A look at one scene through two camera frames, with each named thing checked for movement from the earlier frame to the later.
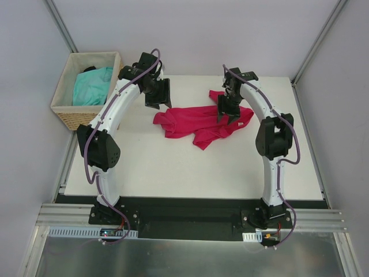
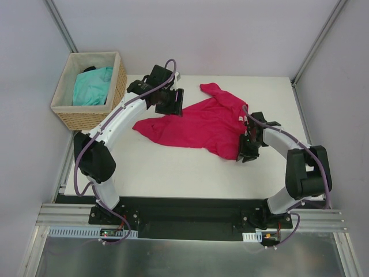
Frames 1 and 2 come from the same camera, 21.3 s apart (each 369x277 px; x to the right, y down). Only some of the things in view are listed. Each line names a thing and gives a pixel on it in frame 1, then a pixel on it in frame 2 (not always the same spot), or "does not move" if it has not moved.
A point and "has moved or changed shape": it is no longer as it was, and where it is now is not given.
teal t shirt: (91, 88) does not move
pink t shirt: (200, 123) has moved or changed shape
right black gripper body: (228, 107) → (247, 144)
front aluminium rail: (51, 214) does not move
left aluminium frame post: (60, 25) does not move
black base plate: (194, 218) does not move
